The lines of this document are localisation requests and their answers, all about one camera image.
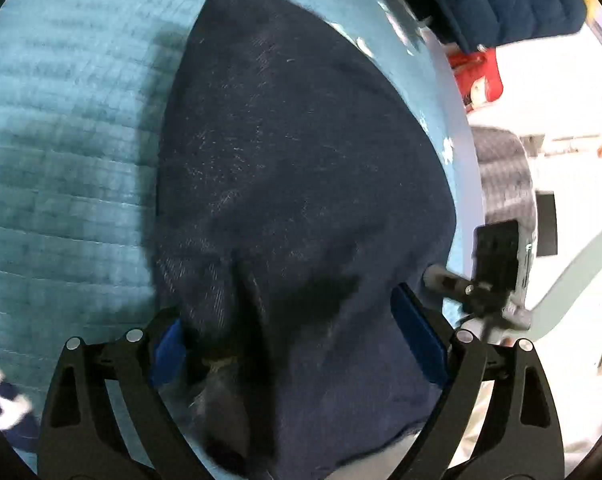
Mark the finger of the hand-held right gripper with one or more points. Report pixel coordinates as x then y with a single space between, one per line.
517 318
446 280

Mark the teal quilted bed sheet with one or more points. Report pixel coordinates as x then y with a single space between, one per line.
71 135

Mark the red bag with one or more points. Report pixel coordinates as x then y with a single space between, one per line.
491 80

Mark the teal curved bed post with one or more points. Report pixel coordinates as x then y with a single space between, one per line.
571 270

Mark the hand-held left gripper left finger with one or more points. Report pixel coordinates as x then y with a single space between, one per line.
168 355

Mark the dark denim jacket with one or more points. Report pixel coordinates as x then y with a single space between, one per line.
291 160

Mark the navy cloth with white print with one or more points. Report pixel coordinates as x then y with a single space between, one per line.
6 400

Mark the white bed frame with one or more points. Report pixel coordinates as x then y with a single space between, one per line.
468 160

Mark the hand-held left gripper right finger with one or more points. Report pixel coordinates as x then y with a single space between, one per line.
421 335

